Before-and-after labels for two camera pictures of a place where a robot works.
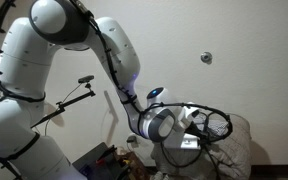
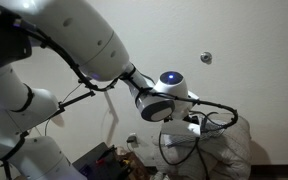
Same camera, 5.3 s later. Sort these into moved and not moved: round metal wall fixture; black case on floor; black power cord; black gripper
Moved: black gripper; black power cord
Not moved: black case on floor; round metal wall fixture
